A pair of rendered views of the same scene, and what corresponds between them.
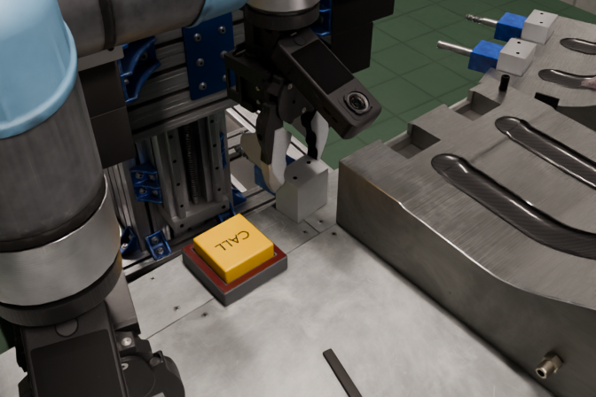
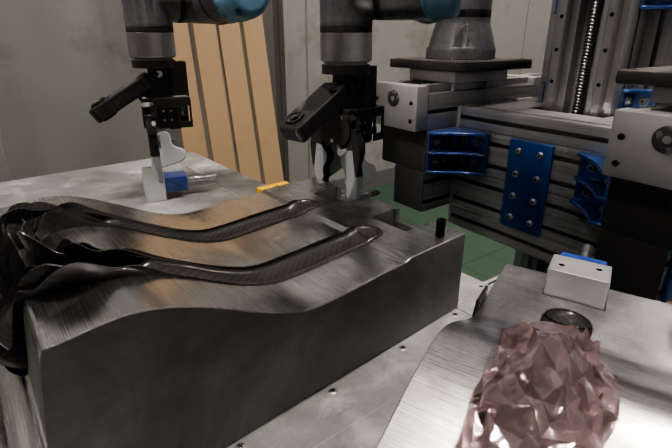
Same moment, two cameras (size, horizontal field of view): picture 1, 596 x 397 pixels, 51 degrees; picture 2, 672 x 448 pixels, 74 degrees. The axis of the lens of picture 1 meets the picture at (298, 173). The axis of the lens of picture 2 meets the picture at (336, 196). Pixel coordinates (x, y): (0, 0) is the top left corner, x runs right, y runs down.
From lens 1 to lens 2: 0.89 m
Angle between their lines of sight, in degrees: 78
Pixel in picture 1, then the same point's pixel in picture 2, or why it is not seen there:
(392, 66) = not seen: outside the picture
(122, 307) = (161, 98)
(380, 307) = not seen: hidden behind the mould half
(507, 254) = (199, 219)
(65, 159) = (127, 6)
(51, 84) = not seen: outside the picture
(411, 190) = (275, 192)
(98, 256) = (133, 48)
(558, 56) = (650, 339)
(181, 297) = not seen: hidden behind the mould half
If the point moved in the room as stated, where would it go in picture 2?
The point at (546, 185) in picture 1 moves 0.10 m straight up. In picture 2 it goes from (272, 241) to (267, 146)
